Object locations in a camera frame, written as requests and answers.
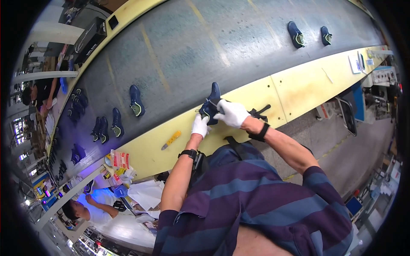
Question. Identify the person's left hand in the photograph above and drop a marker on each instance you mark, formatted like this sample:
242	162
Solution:
200	126

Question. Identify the person's right hand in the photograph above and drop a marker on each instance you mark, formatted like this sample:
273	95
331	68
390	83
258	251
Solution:
233	112

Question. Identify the person's right fingers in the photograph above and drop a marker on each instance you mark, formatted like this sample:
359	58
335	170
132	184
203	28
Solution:
223	112

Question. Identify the person's left fingers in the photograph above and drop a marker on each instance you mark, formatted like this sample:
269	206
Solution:
198	120

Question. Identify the dark blue sneaker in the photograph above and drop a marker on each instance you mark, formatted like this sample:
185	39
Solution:
213	96

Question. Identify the yellow utility knife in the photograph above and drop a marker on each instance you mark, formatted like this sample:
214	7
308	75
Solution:
171	139

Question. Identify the black wrist band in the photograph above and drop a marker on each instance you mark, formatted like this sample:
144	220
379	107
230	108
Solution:
190	154
261	132

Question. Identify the black brush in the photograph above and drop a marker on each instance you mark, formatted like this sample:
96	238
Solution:
260	112

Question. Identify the blue sneaker green sole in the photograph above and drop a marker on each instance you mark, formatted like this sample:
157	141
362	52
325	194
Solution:
295	34
104	130
117	123
136	99
326	35
95	129

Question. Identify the heap of plastic packets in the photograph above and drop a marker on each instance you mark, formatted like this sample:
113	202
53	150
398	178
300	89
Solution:
120	168

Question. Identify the white paper sheets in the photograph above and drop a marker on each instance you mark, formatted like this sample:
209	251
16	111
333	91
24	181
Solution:
147	196

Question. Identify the person's body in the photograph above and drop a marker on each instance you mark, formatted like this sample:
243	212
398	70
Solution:
256	204

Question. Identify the thin white stick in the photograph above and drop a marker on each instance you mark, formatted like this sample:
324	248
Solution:
327	75

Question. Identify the row of blue sneakers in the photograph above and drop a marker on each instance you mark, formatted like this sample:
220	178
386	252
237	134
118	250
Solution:
77	128

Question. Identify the black chair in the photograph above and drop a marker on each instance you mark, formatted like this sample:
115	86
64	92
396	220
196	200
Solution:
347	115

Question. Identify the black phone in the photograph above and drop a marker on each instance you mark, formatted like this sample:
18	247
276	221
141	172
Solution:
113	22

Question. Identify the white work table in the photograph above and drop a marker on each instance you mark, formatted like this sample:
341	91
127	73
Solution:
128	232

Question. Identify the black shoe box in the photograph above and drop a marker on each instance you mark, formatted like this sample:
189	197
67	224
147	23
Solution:
89	40

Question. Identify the blue machine panel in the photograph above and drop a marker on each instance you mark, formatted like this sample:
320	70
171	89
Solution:
358	100

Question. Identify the white paper sheet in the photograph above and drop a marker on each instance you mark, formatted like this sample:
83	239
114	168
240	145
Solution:
354	63

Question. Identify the tablet device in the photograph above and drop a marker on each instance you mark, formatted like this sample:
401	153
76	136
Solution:
362	60

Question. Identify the grey control machine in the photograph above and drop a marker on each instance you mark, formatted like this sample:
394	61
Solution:
382	76

